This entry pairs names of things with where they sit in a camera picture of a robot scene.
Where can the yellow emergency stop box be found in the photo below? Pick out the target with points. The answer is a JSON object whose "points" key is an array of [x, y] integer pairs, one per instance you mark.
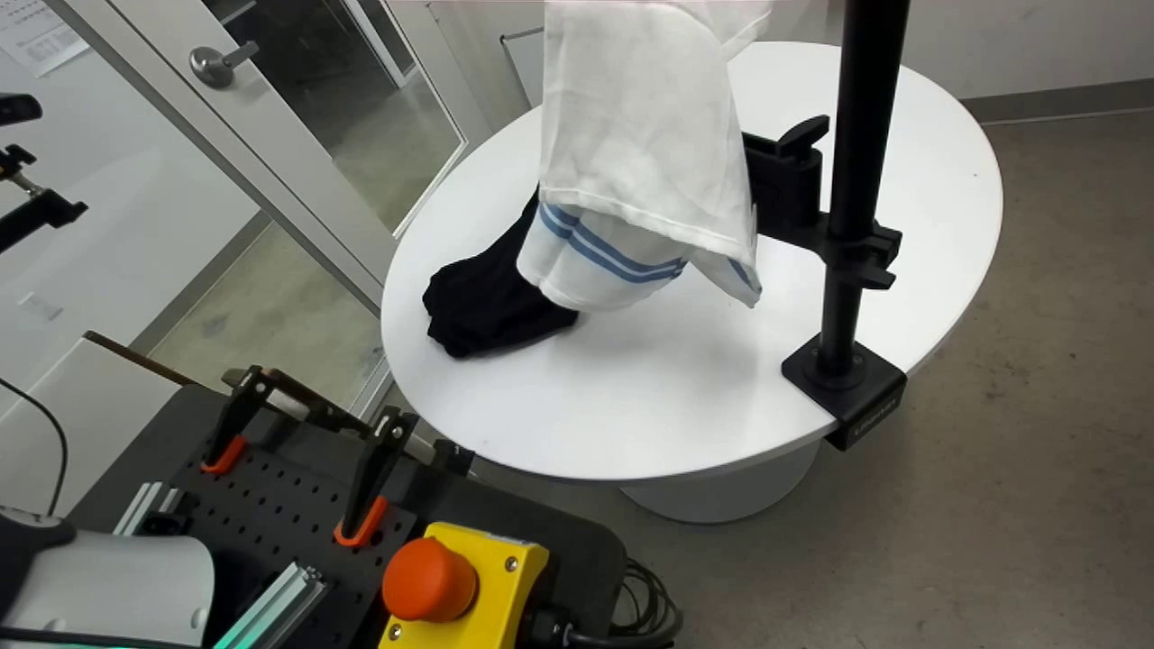
{"points": [[458, 588]]}

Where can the black camera mount at left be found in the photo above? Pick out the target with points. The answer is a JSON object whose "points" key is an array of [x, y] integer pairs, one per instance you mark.
{"points": [[41, 207]]}

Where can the orange-handled clamp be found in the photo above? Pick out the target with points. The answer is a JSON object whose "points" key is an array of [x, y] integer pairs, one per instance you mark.
{"points": [[364, 502], [229, 433]]}

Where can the right orange-handled clamp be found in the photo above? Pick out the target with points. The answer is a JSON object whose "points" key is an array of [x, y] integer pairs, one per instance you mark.
{"points": [[364, 502]]}

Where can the left orange-handled clamp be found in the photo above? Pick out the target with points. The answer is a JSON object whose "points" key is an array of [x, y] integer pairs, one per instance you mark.
{"points": [[229, 433]]}

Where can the black cloth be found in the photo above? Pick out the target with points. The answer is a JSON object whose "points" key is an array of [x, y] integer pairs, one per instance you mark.
{"points": [[484, 306]]}

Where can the black clamp-on stand with arm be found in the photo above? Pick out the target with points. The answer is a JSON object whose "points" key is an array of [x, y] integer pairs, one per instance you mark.
{"points": [[816, 189]]}

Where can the white cloth with blue stripes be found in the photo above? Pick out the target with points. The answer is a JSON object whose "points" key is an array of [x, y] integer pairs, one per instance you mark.
{"points": [[642, 165]]}

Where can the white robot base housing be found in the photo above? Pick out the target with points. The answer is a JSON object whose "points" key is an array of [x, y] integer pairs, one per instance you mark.
{"points": [[77, 585]]}

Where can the aluminium extrusion profile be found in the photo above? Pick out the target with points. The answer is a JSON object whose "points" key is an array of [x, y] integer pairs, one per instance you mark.
{"points": [[274, 610]]}

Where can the short aluminium extrusion piece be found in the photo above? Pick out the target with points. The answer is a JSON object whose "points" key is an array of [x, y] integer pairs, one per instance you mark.
{"points": [[154, 498]]}

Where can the glass door with metal handle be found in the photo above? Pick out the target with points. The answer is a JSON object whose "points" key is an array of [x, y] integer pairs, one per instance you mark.
{"points": [[334, 121]]}

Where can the black perforated board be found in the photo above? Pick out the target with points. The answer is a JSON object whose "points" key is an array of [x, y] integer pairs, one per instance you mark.
{"points": [[288, 493]]}

